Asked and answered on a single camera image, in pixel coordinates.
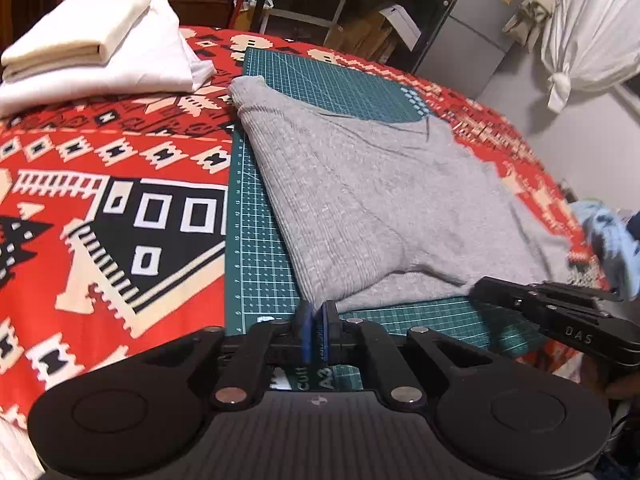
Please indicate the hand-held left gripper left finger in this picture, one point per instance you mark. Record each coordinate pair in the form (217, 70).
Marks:
(305, 334)

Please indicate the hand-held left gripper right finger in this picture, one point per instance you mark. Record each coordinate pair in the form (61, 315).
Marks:
(328, 332)

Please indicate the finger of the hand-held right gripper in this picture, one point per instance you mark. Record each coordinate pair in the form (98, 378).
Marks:
(505, 295)
(575, 292)

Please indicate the grey knit sweater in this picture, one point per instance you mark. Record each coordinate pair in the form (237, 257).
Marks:
(375, 200)

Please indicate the person's right hand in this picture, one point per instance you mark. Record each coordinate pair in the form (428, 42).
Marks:
(622, 387)

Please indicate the light blue blanket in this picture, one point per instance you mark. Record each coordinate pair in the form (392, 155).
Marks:
(605, 230)

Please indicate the green cutting mat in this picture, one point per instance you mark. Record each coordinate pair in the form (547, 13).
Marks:
(260, 260)

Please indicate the grey refrigerator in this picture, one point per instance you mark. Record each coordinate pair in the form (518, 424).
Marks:
(465, 45)

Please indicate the white tied curtain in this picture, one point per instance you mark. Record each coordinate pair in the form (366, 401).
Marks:
(595, 25)

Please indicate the red patterned blanket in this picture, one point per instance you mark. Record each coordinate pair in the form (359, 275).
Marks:
(100, 160)

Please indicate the black metal rack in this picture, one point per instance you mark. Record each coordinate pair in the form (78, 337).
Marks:
(430, 35)

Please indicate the beige hanging cloth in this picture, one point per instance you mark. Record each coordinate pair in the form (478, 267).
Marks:
(532, 10)

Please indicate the white cardboard box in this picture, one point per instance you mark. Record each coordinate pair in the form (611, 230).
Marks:
(400, 22)

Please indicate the row of brown cardboard boxes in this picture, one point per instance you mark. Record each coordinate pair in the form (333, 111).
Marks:
(360, 35)

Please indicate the white folded cloth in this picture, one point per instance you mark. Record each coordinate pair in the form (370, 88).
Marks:
(150, 70)

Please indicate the cream folded cloth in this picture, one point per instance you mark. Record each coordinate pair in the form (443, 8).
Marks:
(75, 30)

